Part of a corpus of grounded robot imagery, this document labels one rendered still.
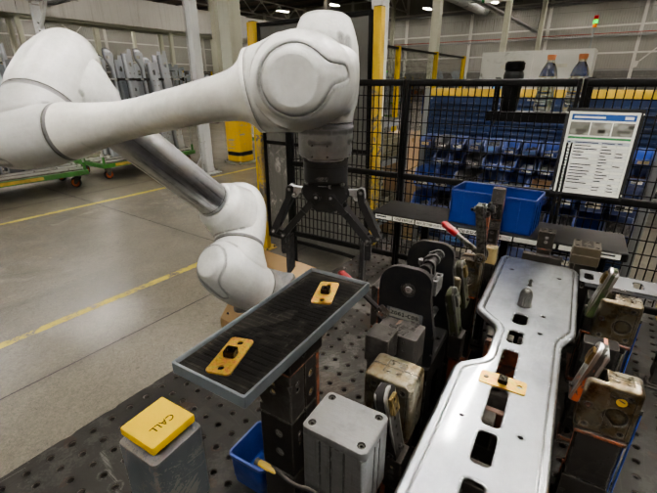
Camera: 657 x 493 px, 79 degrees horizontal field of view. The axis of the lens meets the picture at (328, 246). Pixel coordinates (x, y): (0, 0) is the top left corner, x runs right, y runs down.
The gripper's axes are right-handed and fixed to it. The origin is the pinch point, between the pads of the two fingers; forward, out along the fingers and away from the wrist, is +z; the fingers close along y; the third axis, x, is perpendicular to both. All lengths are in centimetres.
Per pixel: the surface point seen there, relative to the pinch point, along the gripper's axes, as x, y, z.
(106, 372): 87, -149, 122
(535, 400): -2.6, 39.5, 21.4
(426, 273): 7.9, 18.7, 3.0
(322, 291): -0.9, -0.5, 4.7
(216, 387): -28.3, -8.4, 5.3
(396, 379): -11.8, 14.7, 13.4
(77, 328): 121, -200, 122
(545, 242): 70, 59, 17
